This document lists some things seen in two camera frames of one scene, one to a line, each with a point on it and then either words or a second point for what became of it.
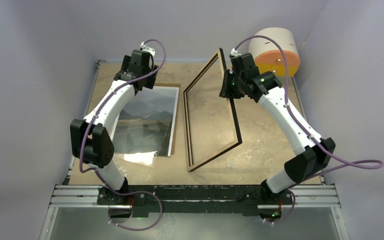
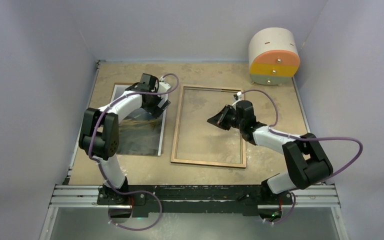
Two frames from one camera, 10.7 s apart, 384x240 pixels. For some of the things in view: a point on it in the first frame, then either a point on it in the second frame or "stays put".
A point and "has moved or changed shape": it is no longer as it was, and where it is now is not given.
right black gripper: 227,92 -> 219,119
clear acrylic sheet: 146,157 -> 200,140
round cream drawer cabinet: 269,56 stays put
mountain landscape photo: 146,123 has moved or changed shape
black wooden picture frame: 191,164 -> 173,155
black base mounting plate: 198,200 stays put
